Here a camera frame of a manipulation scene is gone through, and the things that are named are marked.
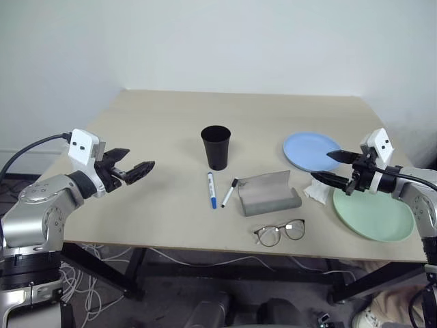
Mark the white tissue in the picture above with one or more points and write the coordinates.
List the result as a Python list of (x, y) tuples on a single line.
[(317, 194)]

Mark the light blue plate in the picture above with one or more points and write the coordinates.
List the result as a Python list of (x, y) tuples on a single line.
[(307, 150)]

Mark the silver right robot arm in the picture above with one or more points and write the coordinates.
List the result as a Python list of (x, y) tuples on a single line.
[(418, 191)]

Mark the white marker with black cap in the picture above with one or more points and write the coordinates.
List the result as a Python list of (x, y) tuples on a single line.
[(228, 194)]

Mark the white sneaker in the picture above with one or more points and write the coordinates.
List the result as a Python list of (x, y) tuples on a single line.
[(368, 319)]

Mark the black plastic cup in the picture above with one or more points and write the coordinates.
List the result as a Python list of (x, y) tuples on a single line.
[(216, 153)]

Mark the grey rounded shape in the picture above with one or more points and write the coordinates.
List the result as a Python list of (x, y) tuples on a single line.
[(211, 311)]

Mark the round thin-framed eyeglasses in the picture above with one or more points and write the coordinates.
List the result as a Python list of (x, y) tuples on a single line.
[(268, 235)]

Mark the white marker with blue cap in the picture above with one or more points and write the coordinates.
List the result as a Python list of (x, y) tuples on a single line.
[(211, 189)]

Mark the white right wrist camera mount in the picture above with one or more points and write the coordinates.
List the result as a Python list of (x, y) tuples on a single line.
[(382, 141)]

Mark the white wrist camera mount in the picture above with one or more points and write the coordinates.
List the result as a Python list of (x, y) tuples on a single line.
[(82, 147), (382, 141)]

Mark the small dark floor device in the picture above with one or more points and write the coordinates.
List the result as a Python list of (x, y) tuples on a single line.
[(323, 318)]

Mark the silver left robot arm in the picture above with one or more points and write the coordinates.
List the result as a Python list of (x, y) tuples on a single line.
[(34, 205)]

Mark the beige trouser leg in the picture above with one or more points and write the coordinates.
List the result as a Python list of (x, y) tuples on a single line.
[(389, 300)]

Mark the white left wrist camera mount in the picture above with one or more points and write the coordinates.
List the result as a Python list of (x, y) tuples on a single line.
[(82, 147)]

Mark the black metal table frame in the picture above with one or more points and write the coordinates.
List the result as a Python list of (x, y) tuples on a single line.
[(112, 270)]

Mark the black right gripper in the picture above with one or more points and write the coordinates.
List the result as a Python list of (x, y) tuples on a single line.
[(362, 177)]

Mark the grey felt glasses case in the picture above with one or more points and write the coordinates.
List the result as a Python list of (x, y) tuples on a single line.
[(266, 198)]

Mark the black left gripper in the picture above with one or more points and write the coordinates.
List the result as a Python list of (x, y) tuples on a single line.
[(108, 174)]

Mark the light green plate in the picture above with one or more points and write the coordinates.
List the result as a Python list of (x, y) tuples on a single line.
[(372, 215)]

